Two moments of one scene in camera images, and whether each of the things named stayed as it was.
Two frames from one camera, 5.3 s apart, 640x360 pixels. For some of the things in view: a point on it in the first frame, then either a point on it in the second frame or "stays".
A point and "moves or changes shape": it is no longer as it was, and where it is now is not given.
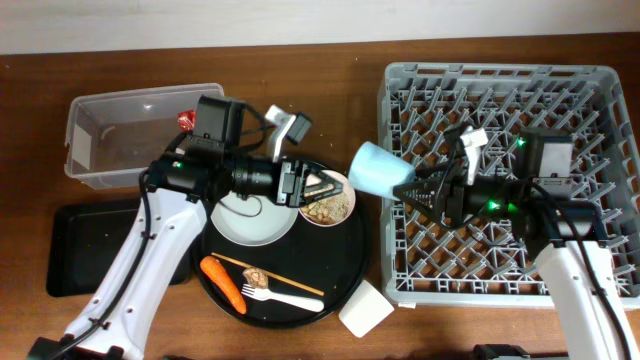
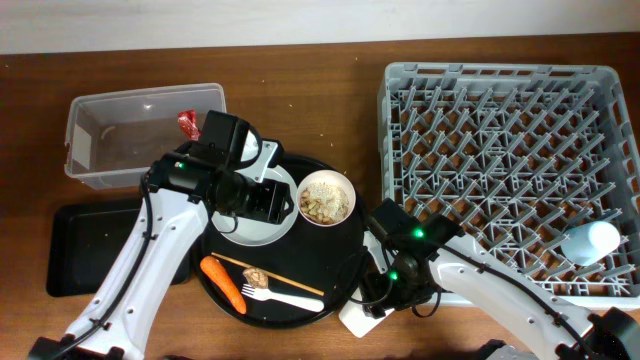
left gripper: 290,188 → 272,205
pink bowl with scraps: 334,209 stays
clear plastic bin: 112,139 stays
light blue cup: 378,170 moves or changes shape
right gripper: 448,192 → 421,298
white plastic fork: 283,299 stays
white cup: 365,310 stays
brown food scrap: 256,278 stays
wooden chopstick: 270,274 stays
